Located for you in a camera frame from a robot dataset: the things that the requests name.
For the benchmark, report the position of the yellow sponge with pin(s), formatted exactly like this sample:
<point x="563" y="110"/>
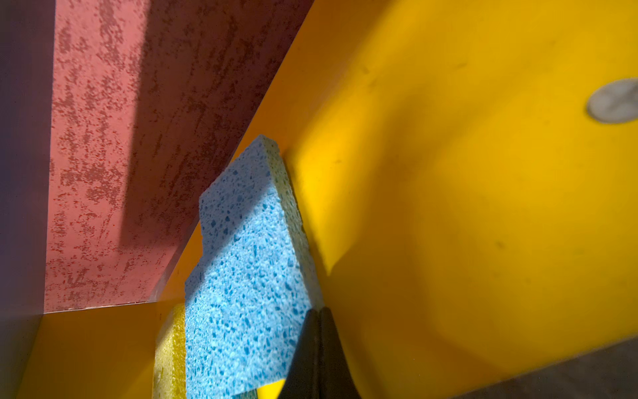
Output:
<point x="169" y="367"/>

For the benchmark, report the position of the blue sponge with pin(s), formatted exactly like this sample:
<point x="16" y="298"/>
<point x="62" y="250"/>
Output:
<point x="248" y="296"/>

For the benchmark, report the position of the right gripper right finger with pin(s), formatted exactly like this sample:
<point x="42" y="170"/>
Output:
<point x="334" y="378"/>

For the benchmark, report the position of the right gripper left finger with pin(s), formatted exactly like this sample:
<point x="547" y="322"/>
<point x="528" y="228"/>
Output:
<point x="302" y="380"/>

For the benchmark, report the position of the yellow shelf unit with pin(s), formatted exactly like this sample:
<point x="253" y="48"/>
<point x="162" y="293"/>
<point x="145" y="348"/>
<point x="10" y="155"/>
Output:
<point x="469" y="221"/>

